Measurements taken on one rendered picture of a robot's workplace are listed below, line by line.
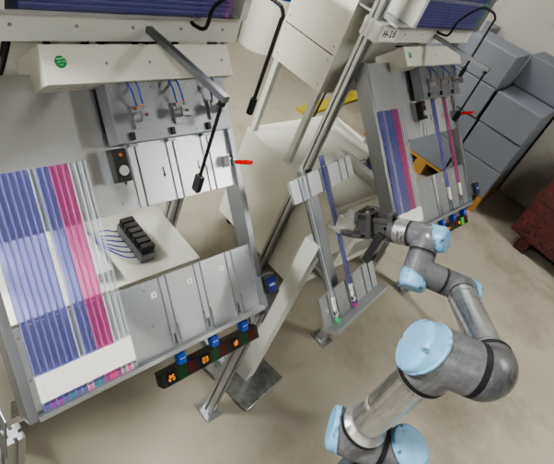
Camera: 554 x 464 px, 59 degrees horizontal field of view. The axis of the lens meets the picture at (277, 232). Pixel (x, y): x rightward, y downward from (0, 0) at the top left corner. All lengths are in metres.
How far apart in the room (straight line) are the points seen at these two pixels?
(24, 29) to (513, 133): 3.44
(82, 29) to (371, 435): 1.12
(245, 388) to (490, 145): 2.73
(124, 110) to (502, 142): 3.26
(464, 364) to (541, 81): 3.49
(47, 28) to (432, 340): 0.98
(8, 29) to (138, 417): 1.41
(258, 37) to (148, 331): 4.15
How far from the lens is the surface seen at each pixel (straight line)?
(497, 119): 4.04
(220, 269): 1.39
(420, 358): 1.00
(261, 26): 5.09
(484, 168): 4.14
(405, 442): 1.37
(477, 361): 1.03
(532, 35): 4.80
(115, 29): 1.23
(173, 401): 2.09
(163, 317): 1.30
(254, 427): 2.12
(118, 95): 1.20
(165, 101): 1.26
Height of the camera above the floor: 1.81
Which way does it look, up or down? 38 degrees down
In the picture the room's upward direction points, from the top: 25 degrees clockwise
